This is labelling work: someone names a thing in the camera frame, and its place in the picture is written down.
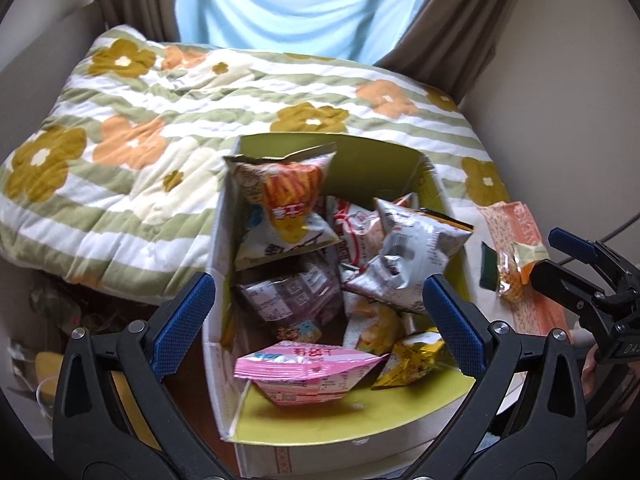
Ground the light blue window cloth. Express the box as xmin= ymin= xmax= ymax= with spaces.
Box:
xmin=175 ymin=0 xmax=425 ymax=65

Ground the green cardboard box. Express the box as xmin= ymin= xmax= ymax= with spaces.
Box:
xmin=202 ymin=131 xmax=476 ymax=478

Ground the red white snack bag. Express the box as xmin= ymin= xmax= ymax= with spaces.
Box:
xmin=326 ymin=196 xmax=385 ymax=268

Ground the white potato chip bag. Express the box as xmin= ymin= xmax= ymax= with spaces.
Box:
xmin=343 ymin=292 xmax=405 ymax=356

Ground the pink snack bag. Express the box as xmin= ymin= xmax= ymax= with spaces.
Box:
xmin=234 ymin=340 xmax=384 ymax=406

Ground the floral striped quilt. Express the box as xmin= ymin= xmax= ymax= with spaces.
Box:
xmin=1 ymin=26 xmax=508 ymax=304

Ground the yellow black snack bag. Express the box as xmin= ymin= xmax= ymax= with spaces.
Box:
xmin=372 ymin=328 xmax=458 ymax=389

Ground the small yellow candy packet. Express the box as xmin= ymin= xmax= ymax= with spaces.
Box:
xmin=497 ymin=242 xmax=549 ymax=304

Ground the grey headboard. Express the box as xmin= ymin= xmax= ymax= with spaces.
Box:
xmin=0 ymin=1 xmax=105 ymax=158

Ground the purple snack bag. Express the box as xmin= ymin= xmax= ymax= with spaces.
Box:
xmin=234 ymin=252 xmax=343 ymax=342

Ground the silver barcode snack bag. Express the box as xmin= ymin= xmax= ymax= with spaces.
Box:
xmin=344 ymin=198 xmax=474 ymax=313

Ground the brown right curtain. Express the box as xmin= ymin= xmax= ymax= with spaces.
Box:
xmin=376 ymin=0 xmax=516 ymax=103

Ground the orange fries snack bag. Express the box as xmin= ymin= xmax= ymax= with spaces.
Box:
xmin=224 ymin=142 xmax=338 ymax=271

